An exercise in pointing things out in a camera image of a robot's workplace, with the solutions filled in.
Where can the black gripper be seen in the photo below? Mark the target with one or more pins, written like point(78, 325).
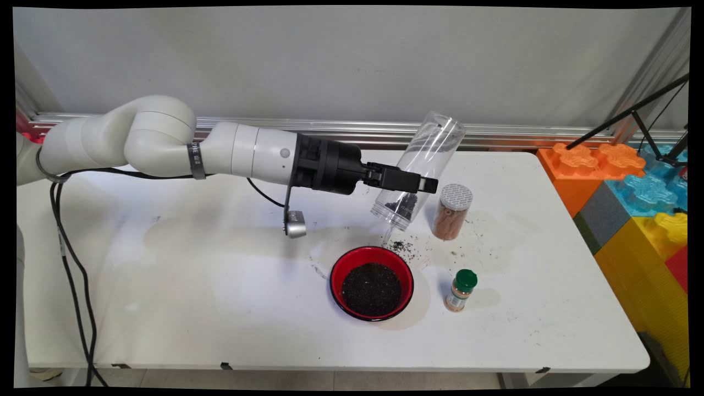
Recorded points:
point(330, 165)

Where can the clear plastic jar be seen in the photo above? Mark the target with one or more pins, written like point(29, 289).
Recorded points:
point(434, 143)

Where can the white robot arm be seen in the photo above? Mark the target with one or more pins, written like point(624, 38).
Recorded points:
point(154, 132)

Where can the white-lidded jar of brown sticks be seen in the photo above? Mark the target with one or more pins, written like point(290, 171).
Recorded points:
point(451, 217)

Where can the scattered black seeds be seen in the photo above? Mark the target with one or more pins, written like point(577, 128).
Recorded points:
point(399, 245)

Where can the red bowl with black rim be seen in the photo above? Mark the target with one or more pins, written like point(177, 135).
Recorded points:
point(344, 269)

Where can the black seeds pile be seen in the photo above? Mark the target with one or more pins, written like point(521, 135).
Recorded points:
point(371, 290)

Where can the green-capped spice bottle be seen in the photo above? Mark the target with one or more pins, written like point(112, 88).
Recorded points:
point(459, 294)

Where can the orange giant building block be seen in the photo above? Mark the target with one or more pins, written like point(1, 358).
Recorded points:
point(566, 181)

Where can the grey giant building block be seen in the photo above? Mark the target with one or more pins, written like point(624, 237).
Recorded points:
point(602, 217)

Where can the black tripod stand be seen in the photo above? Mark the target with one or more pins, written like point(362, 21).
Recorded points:
point(632, 110)

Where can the blue giant building block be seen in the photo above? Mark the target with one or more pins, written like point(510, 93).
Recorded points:
point(643, 195)

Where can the yellow giant building block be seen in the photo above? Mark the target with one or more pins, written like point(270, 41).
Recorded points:
point(632, 286)

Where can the red giant building block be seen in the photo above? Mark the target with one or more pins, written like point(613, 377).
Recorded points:
point(679, 269)

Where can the red plastic object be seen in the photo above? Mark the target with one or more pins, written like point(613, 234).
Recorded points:
point(30, 138)

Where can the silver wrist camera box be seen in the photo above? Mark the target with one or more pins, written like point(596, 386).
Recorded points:
point(296, 225)

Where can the aluminium rail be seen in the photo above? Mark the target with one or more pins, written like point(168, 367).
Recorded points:
point(522, 135)

